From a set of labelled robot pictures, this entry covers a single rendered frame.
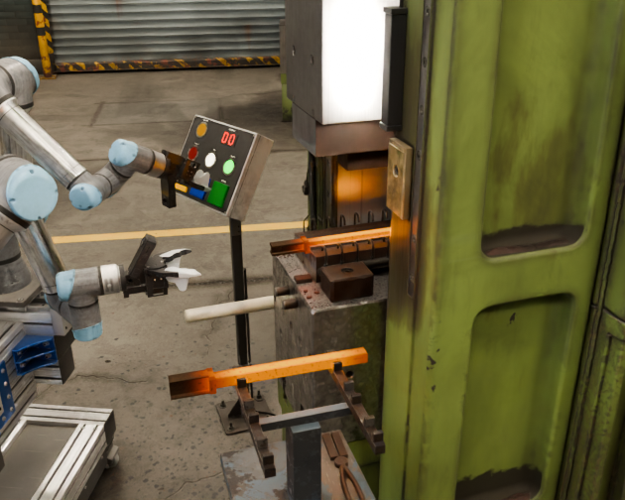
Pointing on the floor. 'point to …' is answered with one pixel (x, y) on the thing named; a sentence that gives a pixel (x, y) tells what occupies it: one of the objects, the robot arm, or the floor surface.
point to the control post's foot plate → (232, 421)
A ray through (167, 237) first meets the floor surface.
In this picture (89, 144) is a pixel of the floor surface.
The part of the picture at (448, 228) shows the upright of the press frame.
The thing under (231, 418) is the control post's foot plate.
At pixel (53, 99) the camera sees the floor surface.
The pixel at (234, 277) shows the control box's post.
